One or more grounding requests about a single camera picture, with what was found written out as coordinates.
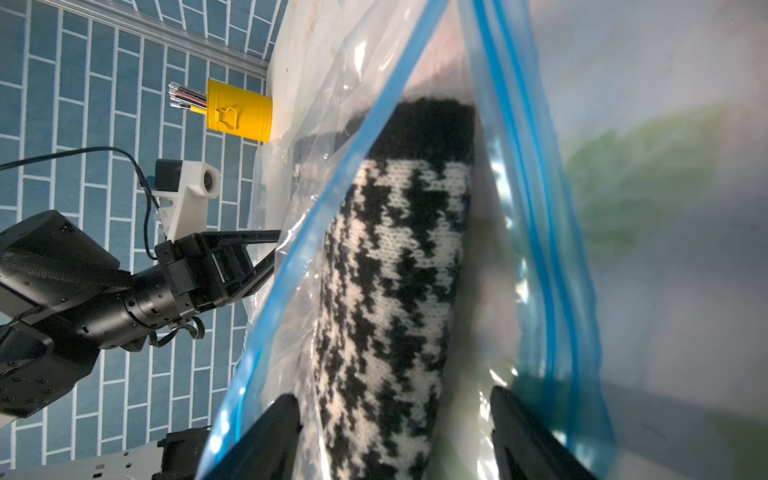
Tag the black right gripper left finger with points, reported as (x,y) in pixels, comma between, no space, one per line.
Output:
(268,450)

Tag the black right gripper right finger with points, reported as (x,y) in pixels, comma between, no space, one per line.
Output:
(523,446)

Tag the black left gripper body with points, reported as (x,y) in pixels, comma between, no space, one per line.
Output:
(190,278)

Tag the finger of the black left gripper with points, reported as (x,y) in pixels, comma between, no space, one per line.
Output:
(249,277)
(245,237)

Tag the houndstooth black white scarf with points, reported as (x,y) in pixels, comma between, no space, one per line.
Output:
(388,286)

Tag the clear plastic vacuum bag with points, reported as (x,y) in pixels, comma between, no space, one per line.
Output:
(614,272)

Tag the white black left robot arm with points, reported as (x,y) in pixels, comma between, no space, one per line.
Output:
(67,300)

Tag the yellow pencil cup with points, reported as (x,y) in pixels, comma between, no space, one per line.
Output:
(238,112)

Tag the pencils in cup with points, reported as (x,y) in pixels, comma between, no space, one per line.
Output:
(182,97)

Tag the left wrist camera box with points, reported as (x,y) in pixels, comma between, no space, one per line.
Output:
(187,186)

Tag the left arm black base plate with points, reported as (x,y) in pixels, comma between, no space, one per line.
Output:
(181,453)

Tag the aluminium front rail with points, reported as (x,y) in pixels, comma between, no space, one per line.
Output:
(137,463)

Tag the aluminium corner post left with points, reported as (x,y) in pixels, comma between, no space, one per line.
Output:
(143,25)

